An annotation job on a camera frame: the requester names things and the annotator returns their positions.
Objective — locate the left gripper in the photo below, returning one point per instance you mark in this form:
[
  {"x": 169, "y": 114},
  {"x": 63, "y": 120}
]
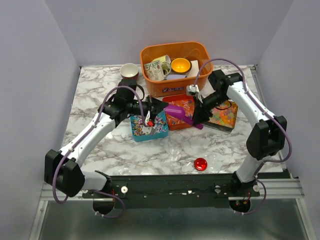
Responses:
[{"x": 154, "y": 106}]

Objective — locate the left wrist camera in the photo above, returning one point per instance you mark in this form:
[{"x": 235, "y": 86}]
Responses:
[{"x": 148, "y": 126}]

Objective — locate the maroon white cup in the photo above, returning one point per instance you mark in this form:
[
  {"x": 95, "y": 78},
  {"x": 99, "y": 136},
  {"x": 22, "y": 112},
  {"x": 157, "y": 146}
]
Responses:
[{"x": 129, "y": 71}]

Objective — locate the orange plastic bin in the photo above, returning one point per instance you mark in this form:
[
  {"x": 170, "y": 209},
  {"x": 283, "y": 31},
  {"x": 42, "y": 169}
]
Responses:
[{"x": 191, "y": 50}]

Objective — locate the aluminium rail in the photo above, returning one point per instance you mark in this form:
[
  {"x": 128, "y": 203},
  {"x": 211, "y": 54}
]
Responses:
[{"x": 285, "y": 188}]

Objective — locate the red jar lid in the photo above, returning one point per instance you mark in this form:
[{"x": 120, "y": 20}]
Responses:
[{"x": 200, "y": 164}]

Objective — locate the teal candy tray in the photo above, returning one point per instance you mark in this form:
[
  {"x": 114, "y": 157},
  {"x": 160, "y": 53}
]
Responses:
[{"x": 142, "y": 133}]

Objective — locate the floral patterned mug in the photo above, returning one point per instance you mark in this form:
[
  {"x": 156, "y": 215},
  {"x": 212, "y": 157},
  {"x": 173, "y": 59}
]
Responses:
[{"x": 158, "y": 69}]

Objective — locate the clear plastic jar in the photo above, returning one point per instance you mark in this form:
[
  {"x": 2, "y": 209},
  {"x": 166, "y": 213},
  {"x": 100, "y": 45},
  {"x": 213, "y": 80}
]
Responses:
[{"x": 175, "y": 146}]

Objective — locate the gold tin candy tray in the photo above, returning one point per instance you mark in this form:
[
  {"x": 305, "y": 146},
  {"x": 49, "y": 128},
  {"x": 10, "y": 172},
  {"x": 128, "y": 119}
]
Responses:
[{"x": 223, "y": 117}]

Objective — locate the purple plastic scoop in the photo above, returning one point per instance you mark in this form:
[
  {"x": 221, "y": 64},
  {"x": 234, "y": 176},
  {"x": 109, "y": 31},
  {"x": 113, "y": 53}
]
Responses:
[{"x": 179, "y": 113}]

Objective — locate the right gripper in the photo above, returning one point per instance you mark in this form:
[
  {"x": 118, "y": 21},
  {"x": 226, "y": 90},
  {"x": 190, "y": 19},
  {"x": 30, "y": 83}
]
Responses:
[{"x": 201, "y": 111}]

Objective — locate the orange black bowl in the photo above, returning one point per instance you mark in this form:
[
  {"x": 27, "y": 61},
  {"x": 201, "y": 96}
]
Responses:
[{"x": 181, "y": 65}]

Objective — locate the lavender cup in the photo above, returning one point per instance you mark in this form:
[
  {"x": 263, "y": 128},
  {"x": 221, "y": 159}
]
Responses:
[{"x": 171, "y": 77}]

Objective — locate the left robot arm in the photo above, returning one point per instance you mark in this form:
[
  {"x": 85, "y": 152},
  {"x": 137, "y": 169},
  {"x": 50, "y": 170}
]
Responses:
[{"x": 63, "y": 167}]

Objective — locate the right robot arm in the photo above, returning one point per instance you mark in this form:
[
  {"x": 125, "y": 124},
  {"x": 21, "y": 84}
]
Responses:
[{"x": 267, "y": 136}]

